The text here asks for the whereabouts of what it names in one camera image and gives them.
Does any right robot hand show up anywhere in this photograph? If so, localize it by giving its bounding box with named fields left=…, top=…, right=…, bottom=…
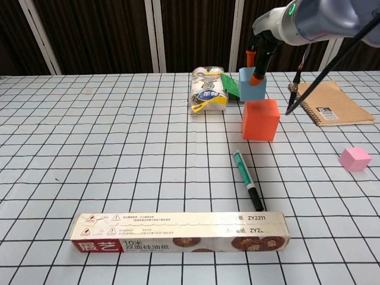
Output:
left=245, top=5, right=286, bottom=87

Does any blue small cube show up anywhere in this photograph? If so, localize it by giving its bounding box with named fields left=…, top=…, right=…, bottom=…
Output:
left=239, top=66, right=267, bottom=102

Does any pink small block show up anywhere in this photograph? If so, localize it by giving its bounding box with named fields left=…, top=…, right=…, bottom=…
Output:
left=338, top=147, right=373, bottom=173

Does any orange cube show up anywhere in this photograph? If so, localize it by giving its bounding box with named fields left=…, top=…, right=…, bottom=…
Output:
left=241, top=99, right=281, bottom=141

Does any green card packet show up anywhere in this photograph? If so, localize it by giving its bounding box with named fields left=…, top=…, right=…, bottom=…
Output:
left=220, top=73, right=242, bottom=100

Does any brown spiral notebook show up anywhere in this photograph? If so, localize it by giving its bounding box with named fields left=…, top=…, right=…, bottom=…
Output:
left=287, top=80, right=376, bottom=128

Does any green marker pen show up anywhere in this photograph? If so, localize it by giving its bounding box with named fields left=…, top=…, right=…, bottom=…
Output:
left=232, top=151, right=265, bottom=212

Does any checkered tablecloth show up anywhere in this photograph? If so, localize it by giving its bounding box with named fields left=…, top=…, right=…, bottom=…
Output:
left=0, top=71, right=380, bottom=285

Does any baking paper box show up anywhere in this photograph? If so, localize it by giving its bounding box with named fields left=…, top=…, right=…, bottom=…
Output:
left=69, top=211, right=292, bottom=254

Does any white metal frame post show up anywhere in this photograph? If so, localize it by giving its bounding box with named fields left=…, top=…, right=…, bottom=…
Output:
left=17, top=0, right=62, bottom=75
left=144, top=0, right=167, bottom=74
left=227, top=0, right=248, bottom=72
left=327, top=38, right=343, bottom=72

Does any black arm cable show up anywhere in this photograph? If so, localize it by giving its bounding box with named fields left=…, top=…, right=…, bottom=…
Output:
left=285, top=16, right=380, bottom=116

